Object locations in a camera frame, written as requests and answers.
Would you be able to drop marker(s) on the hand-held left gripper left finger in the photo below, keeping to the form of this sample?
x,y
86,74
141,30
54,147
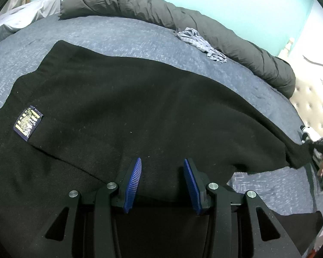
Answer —
x,y
133,185

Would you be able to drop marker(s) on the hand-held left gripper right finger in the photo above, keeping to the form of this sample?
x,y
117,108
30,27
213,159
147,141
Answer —
x,y
192,185

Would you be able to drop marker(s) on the black pants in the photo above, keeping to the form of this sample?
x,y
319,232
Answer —
x,y
150,113

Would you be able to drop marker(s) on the cream tufted headboard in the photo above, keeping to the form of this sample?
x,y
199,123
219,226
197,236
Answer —
x,y
312,102

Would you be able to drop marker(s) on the small striped pale blue garment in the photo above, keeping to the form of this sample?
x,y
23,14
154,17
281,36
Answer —
x,y
202,43

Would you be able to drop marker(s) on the bed with blue patterned sheet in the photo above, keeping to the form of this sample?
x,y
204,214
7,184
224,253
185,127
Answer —
x,y
123,40

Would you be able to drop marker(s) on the dark grey rolled duvet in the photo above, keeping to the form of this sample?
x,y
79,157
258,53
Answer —
x,y
156,13

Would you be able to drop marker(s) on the light grey blanket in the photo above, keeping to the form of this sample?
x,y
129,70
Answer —
x,y
24,13

